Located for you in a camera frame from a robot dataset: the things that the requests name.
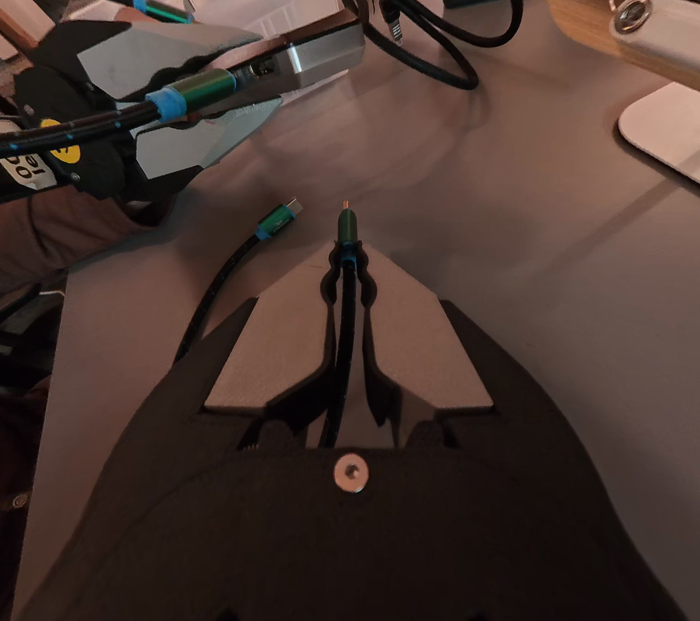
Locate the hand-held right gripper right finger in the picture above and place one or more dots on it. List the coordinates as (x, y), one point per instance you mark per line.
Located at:
(426, 347)

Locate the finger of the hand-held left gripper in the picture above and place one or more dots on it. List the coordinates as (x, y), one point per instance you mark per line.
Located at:
(158, 49)
(186, 148)

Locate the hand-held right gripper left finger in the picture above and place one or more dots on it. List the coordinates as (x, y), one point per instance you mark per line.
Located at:
(262, 347)

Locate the grey metal hub adapter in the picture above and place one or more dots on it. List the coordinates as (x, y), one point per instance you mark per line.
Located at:
(322, 57)

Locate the rounded wooden board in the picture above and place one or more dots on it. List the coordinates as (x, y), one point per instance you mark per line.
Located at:
(585, 25)

